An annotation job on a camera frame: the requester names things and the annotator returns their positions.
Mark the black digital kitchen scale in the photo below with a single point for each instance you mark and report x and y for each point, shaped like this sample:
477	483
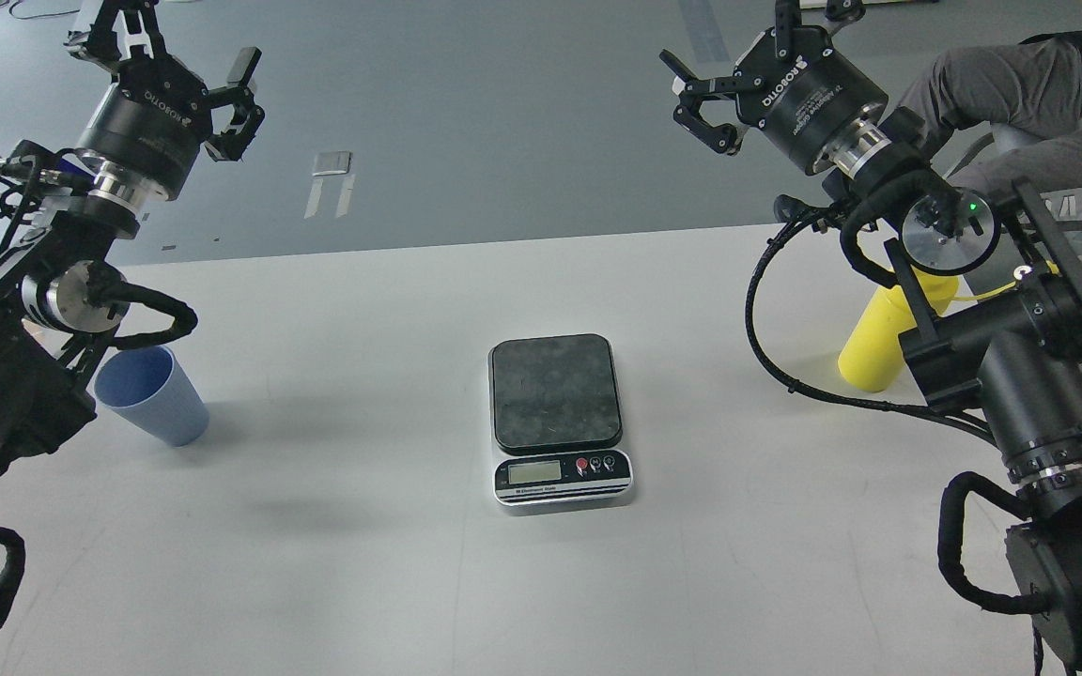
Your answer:
556	423

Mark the seated person in grey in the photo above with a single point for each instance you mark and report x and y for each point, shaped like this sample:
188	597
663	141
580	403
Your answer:
1034	86

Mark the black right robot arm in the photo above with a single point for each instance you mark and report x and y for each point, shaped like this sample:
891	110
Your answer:
1005	369

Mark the grey floor plate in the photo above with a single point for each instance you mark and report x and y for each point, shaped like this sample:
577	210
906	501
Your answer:
332	163

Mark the blue ribbed plastic cup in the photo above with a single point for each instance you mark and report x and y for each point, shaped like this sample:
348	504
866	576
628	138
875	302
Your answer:
148	388

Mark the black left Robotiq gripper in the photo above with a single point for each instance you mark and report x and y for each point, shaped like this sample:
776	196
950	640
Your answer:
153	118

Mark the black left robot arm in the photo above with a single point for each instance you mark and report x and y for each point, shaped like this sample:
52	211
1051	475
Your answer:
62	306

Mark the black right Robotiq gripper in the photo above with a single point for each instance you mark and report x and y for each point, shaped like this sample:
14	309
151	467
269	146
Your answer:
809	94

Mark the yellow squeeze bottle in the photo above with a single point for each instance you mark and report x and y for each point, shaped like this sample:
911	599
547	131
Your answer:
872	359

